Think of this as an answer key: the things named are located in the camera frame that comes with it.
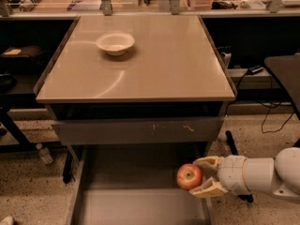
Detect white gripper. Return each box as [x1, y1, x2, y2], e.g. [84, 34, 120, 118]
[189, 155, 250, 198]

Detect red apple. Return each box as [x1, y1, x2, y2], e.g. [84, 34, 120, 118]
[176, 163, 203, 190]

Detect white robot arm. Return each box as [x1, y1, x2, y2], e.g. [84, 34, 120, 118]
[189, 147, 300, 203]

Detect closed top drawer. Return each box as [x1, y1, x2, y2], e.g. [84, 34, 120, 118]
[52, 116, 223, 145]

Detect open middle drawer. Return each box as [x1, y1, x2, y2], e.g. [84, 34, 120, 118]
[67, 143, 216, 225]

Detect grey drawer cabinet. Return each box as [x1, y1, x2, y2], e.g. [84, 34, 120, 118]
[36, 15, 236, 154]

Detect black power adapter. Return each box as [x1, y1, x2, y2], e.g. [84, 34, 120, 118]
[247, 65, 263, 75]

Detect white paper bowl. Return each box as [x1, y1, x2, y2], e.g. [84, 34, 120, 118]
[96, 32, 135, 56]

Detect plastic water bottle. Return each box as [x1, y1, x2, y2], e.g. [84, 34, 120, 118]
[36, 143, 53, 165]

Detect black cable on floor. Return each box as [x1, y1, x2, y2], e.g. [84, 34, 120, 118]
[256, 98, 296, 135]

